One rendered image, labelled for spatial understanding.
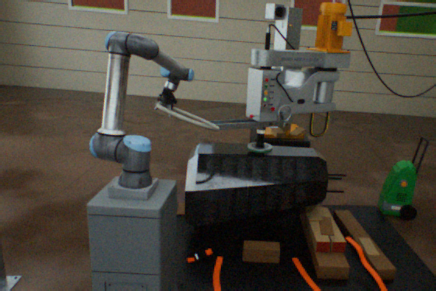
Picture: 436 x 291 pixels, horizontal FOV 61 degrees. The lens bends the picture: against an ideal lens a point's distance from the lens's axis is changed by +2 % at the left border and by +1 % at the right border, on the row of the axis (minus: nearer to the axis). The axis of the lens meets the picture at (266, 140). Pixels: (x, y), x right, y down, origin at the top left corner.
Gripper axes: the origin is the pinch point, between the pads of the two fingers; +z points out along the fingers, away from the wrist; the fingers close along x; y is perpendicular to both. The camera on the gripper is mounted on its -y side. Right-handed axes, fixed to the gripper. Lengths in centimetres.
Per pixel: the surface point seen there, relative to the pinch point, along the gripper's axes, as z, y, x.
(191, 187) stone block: 46, -23, 35
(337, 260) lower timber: 53, -69, 156
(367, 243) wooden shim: 38, -105, 170
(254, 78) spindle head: -54, -35, 44
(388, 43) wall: -301, -663, 16
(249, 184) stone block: 27, -45, 71
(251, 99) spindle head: -38, -43, 44
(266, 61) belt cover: -69, -28, 51
